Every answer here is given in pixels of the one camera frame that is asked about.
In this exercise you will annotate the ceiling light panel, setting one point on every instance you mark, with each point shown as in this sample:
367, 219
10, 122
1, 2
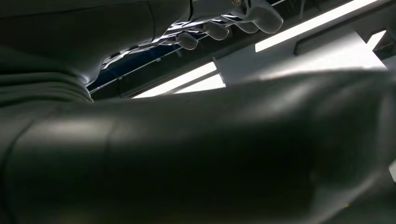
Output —
309, 24
207, 85
376, 38
179, 81

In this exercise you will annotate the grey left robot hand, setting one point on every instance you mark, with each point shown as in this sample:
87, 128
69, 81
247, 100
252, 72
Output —
185, 154

